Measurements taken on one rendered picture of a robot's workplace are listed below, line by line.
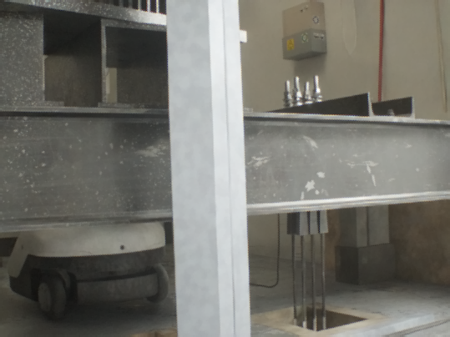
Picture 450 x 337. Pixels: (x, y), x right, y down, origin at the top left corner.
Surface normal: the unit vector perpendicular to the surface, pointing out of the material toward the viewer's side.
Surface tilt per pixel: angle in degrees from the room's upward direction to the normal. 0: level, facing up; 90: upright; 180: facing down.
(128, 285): 89
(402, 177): 90
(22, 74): 90
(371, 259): 90
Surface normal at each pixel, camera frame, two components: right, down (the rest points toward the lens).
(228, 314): 0.69, -0.04
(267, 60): -0.85, 0.02
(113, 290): 0.45, -0.04
